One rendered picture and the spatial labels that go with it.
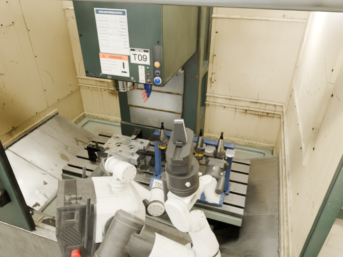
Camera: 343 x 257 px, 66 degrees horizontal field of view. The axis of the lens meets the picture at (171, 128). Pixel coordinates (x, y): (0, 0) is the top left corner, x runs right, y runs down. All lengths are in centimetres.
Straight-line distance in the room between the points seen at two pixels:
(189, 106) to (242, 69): 54
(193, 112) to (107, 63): 93
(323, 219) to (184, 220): 44
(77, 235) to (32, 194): 122
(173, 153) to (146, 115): 163
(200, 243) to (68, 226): 43
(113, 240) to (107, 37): 91
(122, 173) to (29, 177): 139
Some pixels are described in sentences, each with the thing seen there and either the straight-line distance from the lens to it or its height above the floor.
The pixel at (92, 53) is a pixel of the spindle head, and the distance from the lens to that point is 144.
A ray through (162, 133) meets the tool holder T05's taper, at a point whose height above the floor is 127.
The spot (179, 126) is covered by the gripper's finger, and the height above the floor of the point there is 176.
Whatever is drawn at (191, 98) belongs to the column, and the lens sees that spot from 206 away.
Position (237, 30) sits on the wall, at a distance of 221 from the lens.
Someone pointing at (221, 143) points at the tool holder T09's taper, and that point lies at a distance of 142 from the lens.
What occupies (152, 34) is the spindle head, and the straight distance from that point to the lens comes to 125.
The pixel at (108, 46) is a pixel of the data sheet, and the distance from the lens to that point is 137.
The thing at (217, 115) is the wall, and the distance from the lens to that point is 248.
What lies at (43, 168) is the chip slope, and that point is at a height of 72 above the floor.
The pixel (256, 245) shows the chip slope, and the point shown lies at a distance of 160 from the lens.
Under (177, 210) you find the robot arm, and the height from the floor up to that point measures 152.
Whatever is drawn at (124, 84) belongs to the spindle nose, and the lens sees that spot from 156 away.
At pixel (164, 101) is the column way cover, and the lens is 210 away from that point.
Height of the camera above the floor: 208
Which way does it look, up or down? 32 degrees down
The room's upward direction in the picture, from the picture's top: straight up
